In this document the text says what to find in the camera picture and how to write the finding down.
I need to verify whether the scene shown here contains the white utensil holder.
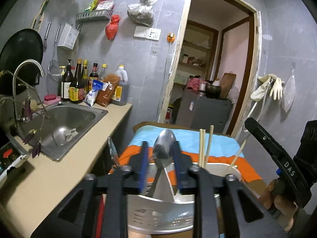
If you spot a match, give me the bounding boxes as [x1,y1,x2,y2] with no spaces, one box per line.
[126,162,243,236]

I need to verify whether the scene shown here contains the dark soy sauce bottle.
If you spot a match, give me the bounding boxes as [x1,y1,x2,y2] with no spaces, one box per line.
[61,59,74,102]

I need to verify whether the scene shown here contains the grey plastic bag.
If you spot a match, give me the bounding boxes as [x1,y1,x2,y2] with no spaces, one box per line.
[127,0,158,27]

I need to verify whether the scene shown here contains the grey cabinet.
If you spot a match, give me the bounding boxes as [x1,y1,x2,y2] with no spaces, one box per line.
[175,89,233,133]

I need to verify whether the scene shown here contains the hanging clear plastic bag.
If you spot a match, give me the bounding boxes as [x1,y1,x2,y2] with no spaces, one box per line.
[282,68,296,113]

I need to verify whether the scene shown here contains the orange blue brown tablecloth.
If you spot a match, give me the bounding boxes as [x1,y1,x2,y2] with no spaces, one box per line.
[119,121,266,194]

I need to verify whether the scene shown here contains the orange wall plug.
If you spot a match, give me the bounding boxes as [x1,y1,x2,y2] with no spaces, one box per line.
[167,33,175,44]

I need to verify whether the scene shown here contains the blue white salt bag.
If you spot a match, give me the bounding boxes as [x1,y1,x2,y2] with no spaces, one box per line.
[84,80,109,106]

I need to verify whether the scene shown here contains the right hand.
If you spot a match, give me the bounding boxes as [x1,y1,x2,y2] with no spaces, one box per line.
[259,179,298,232]

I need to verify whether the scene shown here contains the large oil jug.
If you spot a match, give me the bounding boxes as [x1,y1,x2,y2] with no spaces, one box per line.
[111,64,130,106]

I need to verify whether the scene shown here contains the tall vinegar bottle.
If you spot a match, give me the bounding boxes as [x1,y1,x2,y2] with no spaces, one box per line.
[69,59,84,104]

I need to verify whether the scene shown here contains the white wall socket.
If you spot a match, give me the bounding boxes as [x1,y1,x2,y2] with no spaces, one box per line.
[133,26,161,41]

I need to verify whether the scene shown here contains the red plastic bag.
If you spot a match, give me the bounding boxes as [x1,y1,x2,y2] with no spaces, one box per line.
[105,14,121,40]

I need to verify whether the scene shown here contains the red label sauce bottle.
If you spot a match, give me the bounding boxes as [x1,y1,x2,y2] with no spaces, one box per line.
[89,63,98,91]

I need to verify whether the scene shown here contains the large steel spoon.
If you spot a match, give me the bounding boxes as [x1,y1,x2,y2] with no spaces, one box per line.
[147,129,176,198]

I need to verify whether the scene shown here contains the red spice bag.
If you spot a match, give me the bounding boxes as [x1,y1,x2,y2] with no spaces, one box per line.
[96,73,120,107]

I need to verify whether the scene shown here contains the white rubber gloves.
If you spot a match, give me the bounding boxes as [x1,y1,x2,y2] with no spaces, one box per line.
[250,74,285,102]

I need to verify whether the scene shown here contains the black wok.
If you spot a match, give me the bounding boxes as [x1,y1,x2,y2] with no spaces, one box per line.
[1,29,44,86]

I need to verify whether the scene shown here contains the wooden chopstick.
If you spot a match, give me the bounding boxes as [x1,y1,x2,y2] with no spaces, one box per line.
[198,129,205,167]
[200,129,206,168]
[224,139,247,176]
[204,125,214,167]

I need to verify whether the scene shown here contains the black pot on cabinet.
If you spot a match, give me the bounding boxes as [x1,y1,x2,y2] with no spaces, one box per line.
[205,83,222,99]

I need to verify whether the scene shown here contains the white wall basket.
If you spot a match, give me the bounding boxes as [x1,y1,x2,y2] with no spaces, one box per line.
[57,23,79,50]

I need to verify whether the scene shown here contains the steel faucet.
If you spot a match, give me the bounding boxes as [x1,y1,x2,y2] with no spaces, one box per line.
[12,59,45,129]

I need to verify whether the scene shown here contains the white hose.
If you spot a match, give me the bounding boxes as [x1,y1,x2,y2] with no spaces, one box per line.
[241,96,268,139]

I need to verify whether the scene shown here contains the steel sink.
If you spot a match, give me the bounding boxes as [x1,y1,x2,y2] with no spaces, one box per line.
[20,102,108,162]

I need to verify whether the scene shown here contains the grey wall shelf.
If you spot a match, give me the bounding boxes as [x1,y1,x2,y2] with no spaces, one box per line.
[76,10,113,22]

